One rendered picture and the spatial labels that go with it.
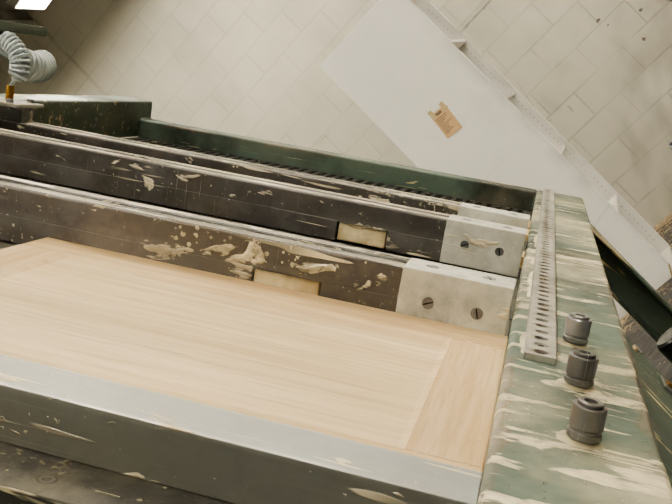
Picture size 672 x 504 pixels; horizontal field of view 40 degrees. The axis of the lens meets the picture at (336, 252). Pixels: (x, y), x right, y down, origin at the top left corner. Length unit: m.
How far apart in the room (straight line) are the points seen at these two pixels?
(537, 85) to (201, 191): 4.78
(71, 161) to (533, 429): 1.14
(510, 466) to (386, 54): 4.38
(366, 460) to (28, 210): 0.70
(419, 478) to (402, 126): 4.37
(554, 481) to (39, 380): 0.34
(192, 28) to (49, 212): 5.71
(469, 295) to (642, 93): 5.20
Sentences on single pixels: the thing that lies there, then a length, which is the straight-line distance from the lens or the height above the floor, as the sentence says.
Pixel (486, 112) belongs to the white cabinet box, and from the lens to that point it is 4.82.
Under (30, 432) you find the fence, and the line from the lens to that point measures 0.64.
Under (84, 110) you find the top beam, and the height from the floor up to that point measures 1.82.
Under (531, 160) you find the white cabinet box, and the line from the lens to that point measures 4.82.
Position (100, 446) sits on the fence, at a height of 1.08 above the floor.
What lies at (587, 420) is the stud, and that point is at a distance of 0.66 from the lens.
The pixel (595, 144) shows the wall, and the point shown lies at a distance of 6.20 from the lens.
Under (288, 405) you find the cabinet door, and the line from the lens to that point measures 0.72.
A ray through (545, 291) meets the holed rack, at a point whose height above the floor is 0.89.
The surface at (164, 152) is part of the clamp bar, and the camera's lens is 1.78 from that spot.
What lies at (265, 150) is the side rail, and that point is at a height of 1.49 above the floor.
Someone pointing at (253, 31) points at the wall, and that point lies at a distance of 6.65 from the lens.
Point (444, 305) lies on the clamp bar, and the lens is 1.03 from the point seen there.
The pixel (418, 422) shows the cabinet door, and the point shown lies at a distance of 0.73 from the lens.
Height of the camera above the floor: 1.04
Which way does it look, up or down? 3 degrees up
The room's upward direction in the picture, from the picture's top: 44 degrees counter-clockwise
